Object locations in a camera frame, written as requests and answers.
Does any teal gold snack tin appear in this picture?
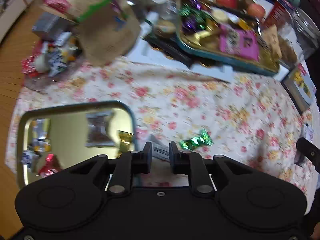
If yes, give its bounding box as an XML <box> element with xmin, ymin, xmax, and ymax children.
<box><xmin>176</xmin><ymin>4</ymin><xmax>280</xmax><ymax>76</ymax></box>

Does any grey yellow picture box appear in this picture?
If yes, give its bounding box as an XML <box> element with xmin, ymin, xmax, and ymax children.
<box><xmin>281</xmin><ymin>63</ymin><xmax>317</xmax><ymax>114</ymax></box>

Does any brown paper snack bag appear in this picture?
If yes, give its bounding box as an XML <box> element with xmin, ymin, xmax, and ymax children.
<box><xmin>59</xmin><ymin>0</ymin><xmax>140</xmax><ymax>66</ymax></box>

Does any floral tablecloth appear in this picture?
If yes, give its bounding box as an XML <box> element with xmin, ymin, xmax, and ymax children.
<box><xmin>5</xmin><ymin>59</ymin><xmax>319</xmax><ymax>204</ymax></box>

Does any red snack canister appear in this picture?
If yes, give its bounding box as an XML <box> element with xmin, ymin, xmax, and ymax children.
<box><xmin>263</xmin><ymin>0</ymin><xmax>294</xmax><ymax>29</ymax></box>

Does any pink snack packet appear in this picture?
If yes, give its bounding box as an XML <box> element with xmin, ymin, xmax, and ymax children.
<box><xmin>219</xmin><ymin>24</ymin><xmax>259</xmax><ymax>61</ymax></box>

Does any red wrapped candy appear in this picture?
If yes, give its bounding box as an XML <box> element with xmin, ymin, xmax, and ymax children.
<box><xmin>38</xmin><ymin>153</ymin><xmax>62</xmax><ymax>178</ymax></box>

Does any gold tin lid tray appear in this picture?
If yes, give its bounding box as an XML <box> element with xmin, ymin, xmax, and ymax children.
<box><xmin>16</xmin><ymin>101</ymin><xmax>136</xmax><ymax>188</ymax></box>

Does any black snack packet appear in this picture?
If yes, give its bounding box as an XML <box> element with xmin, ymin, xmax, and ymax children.
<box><xmin>143</xmin><ymin>33</ymin><xmax>195</xmax><ymax>68</ymax></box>

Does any white printed paper slip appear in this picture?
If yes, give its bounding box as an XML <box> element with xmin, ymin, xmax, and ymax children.
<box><xmin>148</xmin><ymin>134</ymin><xmax>169</xmax><ymax>162</ymax></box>

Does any clear packet brown snack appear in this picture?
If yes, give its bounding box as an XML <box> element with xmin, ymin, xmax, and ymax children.
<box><xmin>86</xmin><ymin>110</ymin><xmax>116</xmax><ymax>147</ymax></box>

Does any green foil candy wrapper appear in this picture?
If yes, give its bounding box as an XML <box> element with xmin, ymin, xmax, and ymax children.
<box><xmin>180</xmin><ymin>129</ymin><xmax>213</xmax><ymax>151</ymax></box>

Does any glass jar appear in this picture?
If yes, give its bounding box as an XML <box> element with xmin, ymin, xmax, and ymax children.
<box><xmin>290</xmin><ymin>8</ymin><xmax>319</xmax><ymax>62</ymax></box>

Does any gold wrapped candy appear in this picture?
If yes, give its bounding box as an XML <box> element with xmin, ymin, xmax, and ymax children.
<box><xmin>118</xmin><ymin>131</ymin><xmax>134</xmax><ymax>156</ymax></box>

